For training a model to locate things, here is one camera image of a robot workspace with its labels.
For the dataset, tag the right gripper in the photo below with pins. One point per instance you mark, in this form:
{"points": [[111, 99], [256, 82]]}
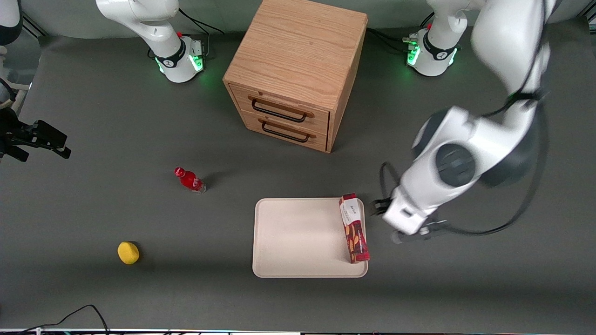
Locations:
{"points": [[10, 131]]}

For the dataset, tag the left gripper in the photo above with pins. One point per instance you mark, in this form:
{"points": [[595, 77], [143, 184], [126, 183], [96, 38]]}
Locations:
{"points": [[383, 206]]}

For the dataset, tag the red cookie box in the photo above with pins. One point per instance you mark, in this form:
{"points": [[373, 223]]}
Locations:
{"points": [[355, 232]]}

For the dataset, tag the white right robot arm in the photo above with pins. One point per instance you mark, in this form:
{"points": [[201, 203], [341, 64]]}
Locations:
{"points": [[173, 52]]}

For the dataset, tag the beige plastic tray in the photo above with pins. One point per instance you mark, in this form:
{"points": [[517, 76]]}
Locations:
{"points": [[300, 237]]}

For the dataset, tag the wooden drawer front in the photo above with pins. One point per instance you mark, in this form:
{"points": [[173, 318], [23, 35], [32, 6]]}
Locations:
{"points": [[319, 142], [321, 122]]}

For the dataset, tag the yellow lemon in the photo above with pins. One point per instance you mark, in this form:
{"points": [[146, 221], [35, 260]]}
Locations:
{"points": [[128, 253]]}

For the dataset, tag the small red soda bottle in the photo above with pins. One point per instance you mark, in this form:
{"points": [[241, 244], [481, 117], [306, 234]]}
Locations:
{"points": [[190, 179]]}

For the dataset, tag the wooden two-drawer cabinet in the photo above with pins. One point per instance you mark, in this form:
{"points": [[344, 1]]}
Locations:
{"points": [[298, 51]]}

